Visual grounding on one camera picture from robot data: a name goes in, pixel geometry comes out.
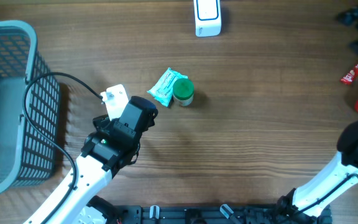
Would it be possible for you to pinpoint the red Nescafe stick sachet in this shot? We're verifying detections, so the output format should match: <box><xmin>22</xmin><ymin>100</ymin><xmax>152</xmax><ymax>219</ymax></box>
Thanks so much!
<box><xmin>340</xmin><ymin>63</ymin><xmax>358</xmax><ymax>85</ymax></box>

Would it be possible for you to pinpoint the green lid jar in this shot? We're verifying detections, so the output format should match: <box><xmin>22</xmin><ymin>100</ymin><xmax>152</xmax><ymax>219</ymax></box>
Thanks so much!
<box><xmin>173</xmin><ymin>78</ymin><xmax>195</xmax><ymax>106</ymax></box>

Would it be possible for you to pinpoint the teal tissue pack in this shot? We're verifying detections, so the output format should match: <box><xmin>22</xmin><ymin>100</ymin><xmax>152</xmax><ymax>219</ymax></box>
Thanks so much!
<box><xmin>147</xmin><ymin>68</ymin><xmax>188</xmax><ymax>107</ymax></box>

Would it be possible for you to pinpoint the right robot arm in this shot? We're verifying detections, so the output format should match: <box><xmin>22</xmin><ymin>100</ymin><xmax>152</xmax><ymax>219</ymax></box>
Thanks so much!
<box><xmin>270</xmin><ymin>6</ymin><xmax>358</xmax><ymax>223</ymax></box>

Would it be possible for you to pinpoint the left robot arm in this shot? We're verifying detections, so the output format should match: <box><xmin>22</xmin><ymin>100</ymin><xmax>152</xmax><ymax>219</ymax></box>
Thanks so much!
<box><xmin>27</xmin><ymin>96</ymin><xmax>158</xmax><ymax>223</ymax></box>

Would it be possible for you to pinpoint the white barcode scanner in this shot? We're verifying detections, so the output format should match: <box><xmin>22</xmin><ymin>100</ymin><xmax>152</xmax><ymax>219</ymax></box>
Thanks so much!
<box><xmin>193</xmin><ymin>0</ymin><xmax>222</xmax><ymax>37</ymax></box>

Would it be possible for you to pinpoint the grey plastic mesh basket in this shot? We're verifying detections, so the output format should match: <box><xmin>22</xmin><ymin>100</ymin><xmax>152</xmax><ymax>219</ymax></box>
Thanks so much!
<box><xmin>0</xmin><ymin>21</ymin><xmax>60</xmax><ymax>194</ymax></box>

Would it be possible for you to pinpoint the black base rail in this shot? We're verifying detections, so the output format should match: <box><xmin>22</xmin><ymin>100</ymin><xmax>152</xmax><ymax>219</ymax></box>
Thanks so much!
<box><xmin>85</xmin><ymin>195</ymin><xmax>333</xmax><ymax>224</ymax></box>

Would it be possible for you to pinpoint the left black cable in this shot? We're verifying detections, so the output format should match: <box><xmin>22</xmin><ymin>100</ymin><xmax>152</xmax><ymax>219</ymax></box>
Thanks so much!
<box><xmin>22</xmin><ymin>72</ymin><xmax>105</xmax><ymax>224</ymax></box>

